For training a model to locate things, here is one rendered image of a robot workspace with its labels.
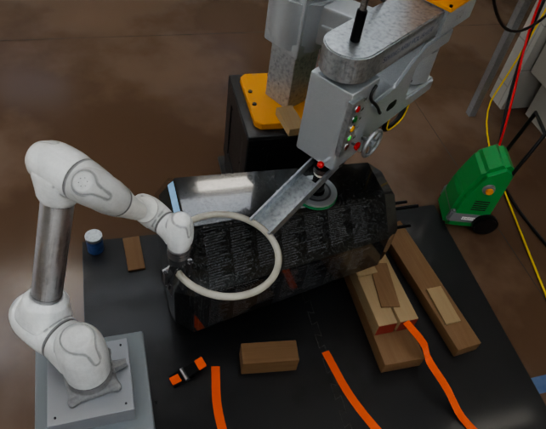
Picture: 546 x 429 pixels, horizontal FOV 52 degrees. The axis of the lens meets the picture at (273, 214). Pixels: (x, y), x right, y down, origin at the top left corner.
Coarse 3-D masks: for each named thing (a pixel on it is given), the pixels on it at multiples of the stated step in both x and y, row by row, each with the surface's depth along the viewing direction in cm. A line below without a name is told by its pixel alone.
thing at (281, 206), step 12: (300, 168) 265; (336, 168) 267; (288, 180) 262; (300, 180) 267; (324, 180) 264; (276, 192) 259; (288, 192) 264; (300, 192) 263; (312, 192) 261; (264, 204) 256; (276, 204) 261; (288, 204) 261; (300, 204) 258; (252, 216) 254; (264, 216) 258; (276, 216) 258; (288, 216) 255; (276, 228) 253
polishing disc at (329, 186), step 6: (324, 186) 284; (330, 186) 284; (324, 192) 281; (330, 192) 281; (336, 192) 282; (312, 198) 277; (318, 198) 278; (324, 198) 278; (330, 198) 278; (306, 204) 275; (312, 204) 274; (318, 204) 275; (324, 204) 275; (330, 204) 277
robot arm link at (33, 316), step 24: (48, 144) 163; (48, 168) 159; (48, 192) 162; (48, 216) 168; (72, 216) 174; (48, 240) 172; (48, 264) 177; (48, 288) 181; (24, 312) 185; (48, 312) 184; (24, 336) 188; (48, 336) 185
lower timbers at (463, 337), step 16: (400, 224) 374; (400, 240) 364; (400, 256) 355; (416, 256) 357; (416, 272) 348; (432, 272) 350; (352, 288) 336; (416, 288) 344; (432, 304) 334; (432, 320) 334; (464, 320) 329; (368, 336) 320; (384, 336) 314; (400, 336) 315; (448, 336) 322; (464, 336) 322; (384, 352) 307; (400, 352) 308; (416, 352) 310; (464, 352) 323; (384, 368) 305; (400, 368) 311
